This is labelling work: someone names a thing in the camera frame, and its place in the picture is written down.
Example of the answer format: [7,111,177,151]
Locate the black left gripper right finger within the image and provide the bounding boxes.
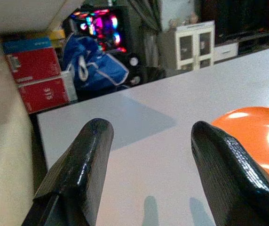
[190,121,269,226]

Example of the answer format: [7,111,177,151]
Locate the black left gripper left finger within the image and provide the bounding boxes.
[21,118,115,226]

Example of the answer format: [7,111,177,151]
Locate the orange plate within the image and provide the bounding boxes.
[211,106,269,183]

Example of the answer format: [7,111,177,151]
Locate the small red cardboard box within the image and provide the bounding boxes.
[17,77,71,114]

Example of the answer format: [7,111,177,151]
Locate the cream fabric chair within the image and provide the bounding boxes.
[0,26,35,226]

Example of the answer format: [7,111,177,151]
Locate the blue bag with white trim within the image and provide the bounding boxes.
[63,33,130,93]

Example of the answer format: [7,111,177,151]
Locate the black speaker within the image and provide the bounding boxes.
[122,53,144,87]

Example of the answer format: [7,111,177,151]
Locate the large red cardboard box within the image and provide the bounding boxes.
[5,48,62,83]

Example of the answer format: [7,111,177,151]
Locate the white low drawer unit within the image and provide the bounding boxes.
[214,42,239,62]

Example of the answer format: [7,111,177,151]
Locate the yellow box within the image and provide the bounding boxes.
[47,29,66,40]

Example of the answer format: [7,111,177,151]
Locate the blue flat box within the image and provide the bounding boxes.
[2,37,52,54]

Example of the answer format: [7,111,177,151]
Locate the computer case with RGB lights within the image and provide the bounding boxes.
[69,7,128,54]

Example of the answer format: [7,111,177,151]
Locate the white cabinet with glass doors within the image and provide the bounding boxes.
[174,20,216,71]

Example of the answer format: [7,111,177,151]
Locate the black television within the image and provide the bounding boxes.
[199,0,269,40]

